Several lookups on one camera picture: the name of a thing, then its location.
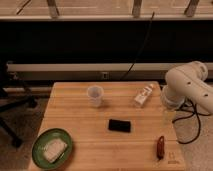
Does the green plate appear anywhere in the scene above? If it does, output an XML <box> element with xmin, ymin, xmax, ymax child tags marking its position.
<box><xmin>32</xmin><ymin>128</ymin><xmax>73</xmax><ymax>170</ymax></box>

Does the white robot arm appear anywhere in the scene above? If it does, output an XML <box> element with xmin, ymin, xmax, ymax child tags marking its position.
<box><xmin>161</xmin><ymin>61</ymin><xmax>213</xmax><ymax>114</ymax></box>

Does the white ceramic cup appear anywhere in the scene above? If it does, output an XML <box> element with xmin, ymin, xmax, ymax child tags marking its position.
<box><xmin>87</xmin><ymin>85</ymin><xmax>103</xmax><ymax>107</ymax></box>

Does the black rectangular box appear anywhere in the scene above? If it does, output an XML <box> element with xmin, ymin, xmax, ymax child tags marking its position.
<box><xmin>108</xmin><ymin>119</ymin><xmax>131</xmax><ymax>132</ymax></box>

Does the red pocket knife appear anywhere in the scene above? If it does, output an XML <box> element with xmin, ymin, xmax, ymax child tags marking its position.
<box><xmin>157</xmin><ymin>136</ymin><xmax>165</xmax><ymax>160</ymax></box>

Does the black hanging cable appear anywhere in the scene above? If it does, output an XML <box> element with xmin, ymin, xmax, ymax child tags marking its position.
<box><xmin>119</xmin><ymin>11</ymin><xmax>156</xmax><ymax>82</ymax></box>

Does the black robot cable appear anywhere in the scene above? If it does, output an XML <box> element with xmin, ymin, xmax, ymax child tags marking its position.
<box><xmin>171</xmin><ymin>98</ymin><xmax>212</xmax><ymax>145</ymax></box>

